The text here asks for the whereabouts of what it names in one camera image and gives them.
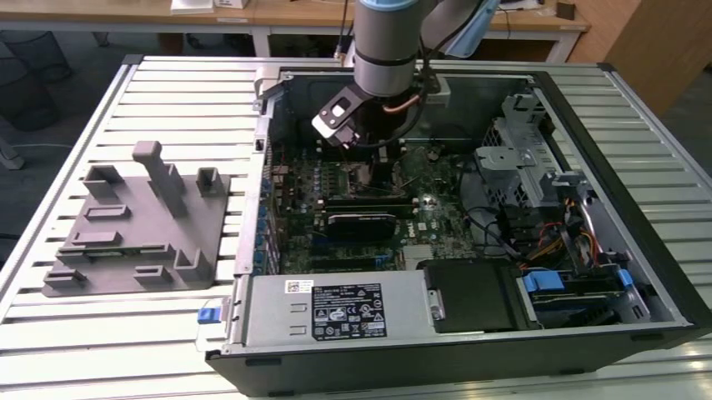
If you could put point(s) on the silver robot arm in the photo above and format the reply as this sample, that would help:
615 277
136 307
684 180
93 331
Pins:
383 41

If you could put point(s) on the CPU socket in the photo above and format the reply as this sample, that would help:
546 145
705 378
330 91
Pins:
355 183

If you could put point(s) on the metal drive cage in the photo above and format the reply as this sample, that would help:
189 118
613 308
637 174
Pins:
500 162

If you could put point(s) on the green motherboard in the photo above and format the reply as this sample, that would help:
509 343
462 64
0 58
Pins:
444 208

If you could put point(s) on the grey plastic case foot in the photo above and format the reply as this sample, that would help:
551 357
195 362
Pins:
265 81

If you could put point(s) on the black graphics card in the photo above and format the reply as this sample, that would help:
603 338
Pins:
360 227

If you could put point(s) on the silver chipset heatsink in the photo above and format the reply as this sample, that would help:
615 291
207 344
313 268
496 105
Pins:
418 255

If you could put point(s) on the black expansion slot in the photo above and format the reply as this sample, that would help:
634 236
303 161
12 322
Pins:
339 262

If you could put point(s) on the small white box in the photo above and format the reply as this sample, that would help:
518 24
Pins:
229 3

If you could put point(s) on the small dark box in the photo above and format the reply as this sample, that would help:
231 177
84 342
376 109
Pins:
566 10

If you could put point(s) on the white cardboard box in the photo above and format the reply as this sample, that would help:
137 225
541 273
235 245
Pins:
191 5

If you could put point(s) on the black plastic fan shroud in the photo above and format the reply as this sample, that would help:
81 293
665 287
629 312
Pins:
472 296

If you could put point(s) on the blue disk carrier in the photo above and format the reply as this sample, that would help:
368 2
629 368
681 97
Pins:
542 283

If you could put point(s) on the grey power supply unit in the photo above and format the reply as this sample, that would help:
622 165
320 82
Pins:
260 308

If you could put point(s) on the grey parts rack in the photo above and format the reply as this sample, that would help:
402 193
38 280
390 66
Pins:
144 233

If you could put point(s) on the wooden cabinet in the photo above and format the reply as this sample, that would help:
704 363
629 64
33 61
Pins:
655 50

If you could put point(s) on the green RAM stick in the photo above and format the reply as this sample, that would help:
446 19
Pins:
128 251

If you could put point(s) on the blue case latch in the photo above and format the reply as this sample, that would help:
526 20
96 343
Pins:
209 315

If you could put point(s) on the black PC case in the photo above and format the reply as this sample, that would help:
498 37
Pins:
388 371

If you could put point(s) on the black mesh waste bin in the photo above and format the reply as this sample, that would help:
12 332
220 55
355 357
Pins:
41 54
28 104

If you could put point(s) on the grey metal furniture foot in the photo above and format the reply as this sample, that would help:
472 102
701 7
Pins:
10 160

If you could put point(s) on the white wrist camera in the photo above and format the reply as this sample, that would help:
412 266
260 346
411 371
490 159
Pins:
336 114

